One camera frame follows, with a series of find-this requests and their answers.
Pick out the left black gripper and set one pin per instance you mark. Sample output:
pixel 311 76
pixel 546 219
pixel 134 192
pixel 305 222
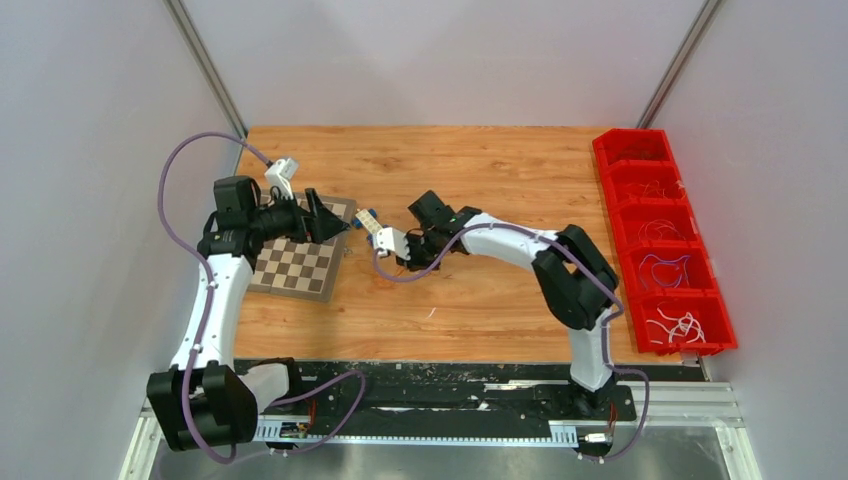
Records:
pixel 316 225

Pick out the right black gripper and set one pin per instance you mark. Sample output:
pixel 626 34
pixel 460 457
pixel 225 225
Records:
pixel 415 263

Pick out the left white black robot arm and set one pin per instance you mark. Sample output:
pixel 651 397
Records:
pixel 200 402

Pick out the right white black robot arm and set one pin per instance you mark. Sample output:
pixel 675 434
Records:
pixel 575 279

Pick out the white blue toy car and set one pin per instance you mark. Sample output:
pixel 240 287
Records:
pixel 367 219

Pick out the folding wooden chessboard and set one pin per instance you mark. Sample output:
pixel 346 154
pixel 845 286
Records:
pixel 303 271

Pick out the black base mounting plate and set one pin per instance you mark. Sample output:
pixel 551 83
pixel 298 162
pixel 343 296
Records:
pixel 418 400

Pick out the red plastic bin row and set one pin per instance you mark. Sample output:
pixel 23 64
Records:
pixel 672 293

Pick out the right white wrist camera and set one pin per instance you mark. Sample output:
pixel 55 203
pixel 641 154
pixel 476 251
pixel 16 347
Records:
pixel 389 240

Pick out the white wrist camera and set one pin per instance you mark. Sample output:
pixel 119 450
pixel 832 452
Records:
pixel 389 240
pixel 279 176

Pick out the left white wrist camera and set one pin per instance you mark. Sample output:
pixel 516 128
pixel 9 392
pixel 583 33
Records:
pixel 279 176

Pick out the left corner aluminium post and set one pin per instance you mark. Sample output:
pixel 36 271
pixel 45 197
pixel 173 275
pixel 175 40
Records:
pixel 191 35

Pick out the corner aluminium post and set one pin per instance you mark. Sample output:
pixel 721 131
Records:
pixel 191 35
pixel 699 27

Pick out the right corner aluminium post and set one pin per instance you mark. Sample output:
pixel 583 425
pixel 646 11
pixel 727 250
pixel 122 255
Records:
pixel 699 27

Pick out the aluminium frame rail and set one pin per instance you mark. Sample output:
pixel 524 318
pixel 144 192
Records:
pixel 687 427

